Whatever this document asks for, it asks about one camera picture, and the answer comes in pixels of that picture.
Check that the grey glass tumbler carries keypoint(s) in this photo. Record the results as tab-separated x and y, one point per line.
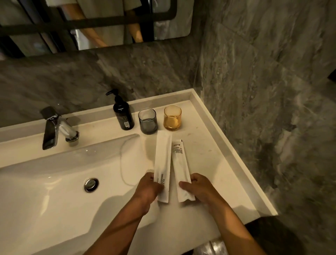
148	122

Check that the person's right hand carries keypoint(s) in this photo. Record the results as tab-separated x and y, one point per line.
203	189

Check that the person's left thumb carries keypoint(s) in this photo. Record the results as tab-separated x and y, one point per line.
159	187

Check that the person's right forearm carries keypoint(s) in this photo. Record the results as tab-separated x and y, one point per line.
233	231

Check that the chrome sink drain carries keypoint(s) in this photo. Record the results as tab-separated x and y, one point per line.
91	184

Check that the wall mirror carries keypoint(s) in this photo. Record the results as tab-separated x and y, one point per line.
89	23

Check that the amber glass tumbler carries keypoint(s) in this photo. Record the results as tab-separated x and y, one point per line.
172	118

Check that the person's right thumb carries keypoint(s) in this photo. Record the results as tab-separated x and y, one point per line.
185	184

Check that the person's left forearm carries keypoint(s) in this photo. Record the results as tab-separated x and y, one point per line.
119	231

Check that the white ceramic sink basin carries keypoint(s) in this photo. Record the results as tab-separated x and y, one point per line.
86	184

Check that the person's left hand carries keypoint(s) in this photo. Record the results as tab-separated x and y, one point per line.
147	189

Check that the black pump soap bottle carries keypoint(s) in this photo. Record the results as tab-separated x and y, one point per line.
122	113

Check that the chrome basin faucet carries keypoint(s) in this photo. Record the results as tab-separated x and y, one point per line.
56	127

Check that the white paper toothbrush packet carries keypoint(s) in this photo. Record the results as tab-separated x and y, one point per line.
181	170
162	165

